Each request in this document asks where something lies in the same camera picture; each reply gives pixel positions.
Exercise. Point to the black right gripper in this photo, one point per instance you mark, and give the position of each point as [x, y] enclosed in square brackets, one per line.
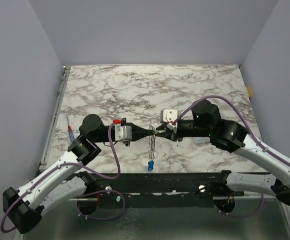
[173, 132]

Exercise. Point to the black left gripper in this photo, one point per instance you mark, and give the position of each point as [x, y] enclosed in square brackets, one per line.
[137, 132]

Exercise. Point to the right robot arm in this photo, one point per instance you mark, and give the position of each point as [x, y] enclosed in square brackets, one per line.
[232, 137]

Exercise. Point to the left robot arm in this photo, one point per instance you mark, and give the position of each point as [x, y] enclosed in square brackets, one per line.
[24, 206]

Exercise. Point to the clear plastic parts box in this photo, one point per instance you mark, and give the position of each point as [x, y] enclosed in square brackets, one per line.
[201, 140]

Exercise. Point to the blue red screwdriver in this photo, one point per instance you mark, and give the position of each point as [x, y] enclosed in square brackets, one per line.
[70, 131]

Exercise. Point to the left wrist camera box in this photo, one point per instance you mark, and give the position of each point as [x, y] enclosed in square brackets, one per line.
[123, 133]

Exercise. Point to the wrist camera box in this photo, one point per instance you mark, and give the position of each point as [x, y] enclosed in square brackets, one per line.
[168, 116]
[123, 133]

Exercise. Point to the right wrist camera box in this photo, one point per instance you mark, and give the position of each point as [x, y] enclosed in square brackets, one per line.
[168, 116]

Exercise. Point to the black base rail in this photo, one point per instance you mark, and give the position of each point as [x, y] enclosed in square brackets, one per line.
[164, 190]

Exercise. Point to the aluminium frame rail left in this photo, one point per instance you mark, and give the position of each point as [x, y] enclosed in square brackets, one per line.
[60, 94]

